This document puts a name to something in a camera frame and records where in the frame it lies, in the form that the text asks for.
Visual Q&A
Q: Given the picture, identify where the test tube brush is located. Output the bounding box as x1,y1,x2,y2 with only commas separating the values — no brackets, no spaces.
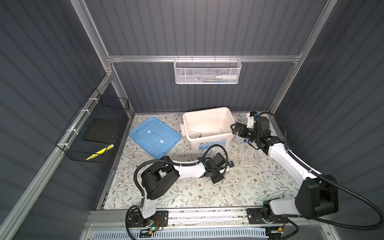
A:
189,131,222,135

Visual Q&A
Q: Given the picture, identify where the white plastic storage bin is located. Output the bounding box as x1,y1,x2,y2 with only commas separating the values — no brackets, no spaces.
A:
180,107,237,152

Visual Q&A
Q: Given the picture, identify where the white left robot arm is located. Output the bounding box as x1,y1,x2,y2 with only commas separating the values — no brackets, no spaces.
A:
135,153,235,219

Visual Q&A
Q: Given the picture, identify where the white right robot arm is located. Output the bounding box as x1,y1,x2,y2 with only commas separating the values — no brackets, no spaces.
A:
231,112,339,222

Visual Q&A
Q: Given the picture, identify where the clear test tube rack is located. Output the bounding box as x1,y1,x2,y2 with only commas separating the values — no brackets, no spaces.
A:
237,143,259,164

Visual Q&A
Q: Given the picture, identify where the blue plastic bin lid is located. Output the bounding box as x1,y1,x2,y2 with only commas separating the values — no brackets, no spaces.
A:
129,117,181,159

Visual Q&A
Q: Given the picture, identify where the white bottle in basket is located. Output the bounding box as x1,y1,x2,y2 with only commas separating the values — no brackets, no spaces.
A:
216,75,238,81

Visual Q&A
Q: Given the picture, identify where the black pad in basket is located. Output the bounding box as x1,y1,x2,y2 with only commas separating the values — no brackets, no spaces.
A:
83,119,119,144

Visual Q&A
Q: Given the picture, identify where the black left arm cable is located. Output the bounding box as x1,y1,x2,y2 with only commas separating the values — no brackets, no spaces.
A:
133,144,229,199

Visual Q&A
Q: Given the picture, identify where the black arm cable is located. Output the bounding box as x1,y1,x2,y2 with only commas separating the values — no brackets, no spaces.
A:
133,144,229,199
258,111,384,231

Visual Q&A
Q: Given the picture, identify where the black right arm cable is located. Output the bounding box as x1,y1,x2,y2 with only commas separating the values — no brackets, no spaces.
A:
258,111,384,231

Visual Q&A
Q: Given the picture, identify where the white wire mesh basket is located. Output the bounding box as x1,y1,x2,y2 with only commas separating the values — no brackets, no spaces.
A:
173,58,242,85

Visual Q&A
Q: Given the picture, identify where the black wire mesh basket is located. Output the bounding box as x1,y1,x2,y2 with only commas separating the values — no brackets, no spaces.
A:
57,90,130,164

